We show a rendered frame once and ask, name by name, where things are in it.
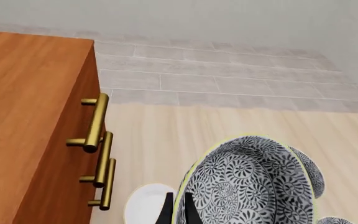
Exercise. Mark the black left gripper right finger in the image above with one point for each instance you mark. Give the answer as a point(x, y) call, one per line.
point(191, 214)

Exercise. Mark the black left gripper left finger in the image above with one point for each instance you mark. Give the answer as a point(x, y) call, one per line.
point(167, 213)

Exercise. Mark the wooden cabinet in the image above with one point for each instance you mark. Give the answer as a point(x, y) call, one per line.
point(26, 116)

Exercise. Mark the white plate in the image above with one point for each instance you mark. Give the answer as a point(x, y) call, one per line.
point(145, 203)

